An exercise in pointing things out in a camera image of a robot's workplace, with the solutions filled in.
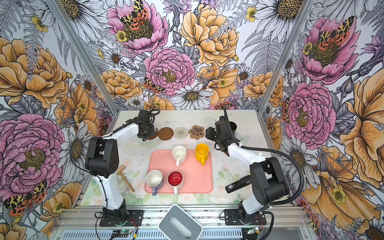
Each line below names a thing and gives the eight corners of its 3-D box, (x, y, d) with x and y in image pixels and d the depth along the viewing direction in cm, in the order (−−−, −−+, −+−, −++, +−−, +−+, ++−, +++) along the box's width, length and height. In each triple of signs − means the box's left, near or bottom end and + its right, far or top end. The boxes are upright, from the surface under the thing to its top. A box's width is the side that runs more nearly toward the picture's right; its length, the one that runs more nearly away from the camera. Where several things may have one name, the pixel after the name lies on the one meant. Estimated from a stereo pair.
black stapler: (227, 194, 84) (229, 191, 80) (224, 189, 85) (226, 185, 82) (250, 182, 88) (253, 179, 84) (247, 178, 90) (249, 174, 86)
